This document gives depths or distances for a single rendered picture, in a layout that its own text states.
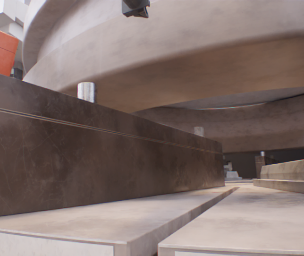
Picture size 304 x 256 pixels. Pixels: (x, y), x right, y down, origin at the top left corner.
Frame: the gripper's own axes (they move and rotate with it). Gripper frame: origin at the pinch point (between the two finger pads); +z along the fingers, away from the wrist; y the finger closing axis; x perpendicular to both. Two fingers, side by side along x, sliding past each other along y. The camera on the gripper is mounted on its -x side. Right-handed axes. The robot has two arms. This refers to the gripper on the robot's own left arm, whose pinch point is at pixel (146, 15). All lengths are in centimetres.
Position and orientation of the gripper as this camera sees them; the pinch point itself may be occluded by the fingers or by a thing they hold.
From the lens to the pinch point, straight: 103.3
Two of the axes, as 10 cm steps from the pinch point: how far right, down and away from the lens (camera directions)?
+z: 4.4, 1.4, 8.8
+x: 0.3, 9.8, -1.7
